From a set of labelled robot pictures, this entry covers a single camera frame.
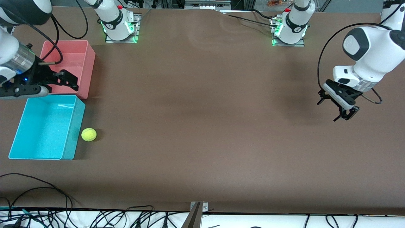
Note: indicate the pink plastic bin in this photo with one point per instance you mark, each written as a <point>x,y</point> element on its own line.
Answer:
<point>82,63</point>

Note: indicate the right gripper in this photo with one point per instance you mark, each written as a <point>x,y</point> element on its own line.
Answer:
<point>38,76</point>

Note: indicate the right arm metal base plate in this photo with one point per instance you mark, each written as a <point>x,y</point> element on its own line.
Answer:
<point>137,28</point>

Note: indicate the grey camera mount bar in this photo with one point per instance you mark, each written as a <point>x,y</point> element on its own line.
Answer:
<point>193,218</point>

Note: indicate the orange items in clear box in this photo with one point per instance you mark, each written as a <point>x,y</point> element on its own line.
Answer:
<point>275,3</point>

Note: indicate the grey metal equipment box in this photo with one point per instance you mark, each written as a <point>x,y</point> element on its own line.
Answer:
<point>207,3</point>

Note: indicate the blue plastic bin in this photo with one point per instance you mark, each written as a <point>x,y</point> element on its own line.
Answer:
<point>44,133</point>

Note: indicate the small metal table bracket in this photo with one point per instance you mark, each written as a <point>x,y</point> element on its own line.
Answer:
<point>205,206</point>

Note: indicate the yellow tennis ball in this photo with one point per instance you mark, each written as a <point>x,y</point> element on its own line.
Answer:
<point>89,134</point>

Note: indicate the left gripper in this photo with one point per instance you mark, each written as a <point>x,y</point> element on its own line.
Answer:
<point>345,112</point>

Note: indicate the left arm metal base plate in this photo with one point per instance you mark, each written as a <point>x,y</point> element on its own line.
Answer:
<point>289,45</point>

